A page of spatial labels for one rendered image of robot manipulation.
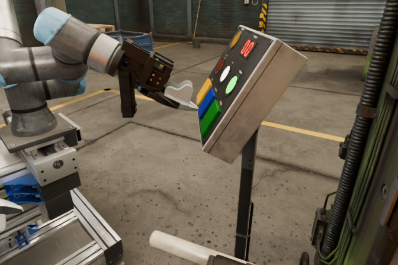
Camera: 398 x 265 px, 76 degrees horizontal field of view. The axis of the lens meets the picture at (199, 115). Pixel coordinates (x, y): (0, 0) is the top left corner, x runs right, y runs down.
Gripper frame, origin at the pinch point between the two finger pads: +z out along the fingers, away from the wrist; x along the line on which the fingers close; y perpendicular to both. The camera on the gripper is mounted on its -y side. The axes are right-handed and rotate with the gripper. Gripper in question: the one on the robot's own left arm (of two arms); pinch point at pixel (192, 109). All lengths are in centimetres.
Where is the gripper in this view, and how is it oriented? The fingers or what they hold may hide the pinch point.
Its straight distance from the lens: 60.0
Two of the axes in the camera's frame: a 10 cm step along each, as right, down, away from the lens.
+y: 5.0, -8.0, -3.3
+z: 8.6, 4.4, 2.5
